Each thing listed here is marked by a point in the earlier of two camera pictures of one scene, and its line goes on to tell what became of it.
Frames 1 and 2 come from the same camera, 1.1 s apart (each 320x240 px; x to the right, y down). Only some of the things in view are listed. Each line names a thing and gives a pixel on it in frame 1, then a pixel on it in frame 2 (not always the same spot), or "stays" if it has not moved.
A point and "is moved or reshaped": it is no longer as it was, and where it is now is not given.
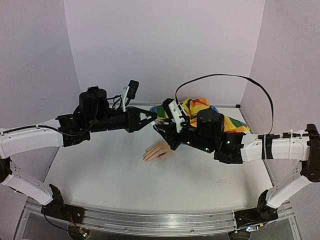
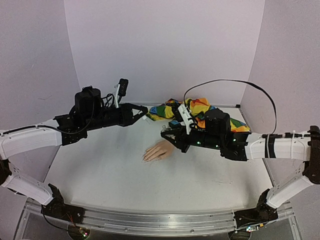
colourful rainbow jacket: [192, 106] stays
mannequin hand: [160, 151] stays
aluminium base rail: [157, 224] stays
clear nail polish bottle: [159, 121] is moved or reshaped
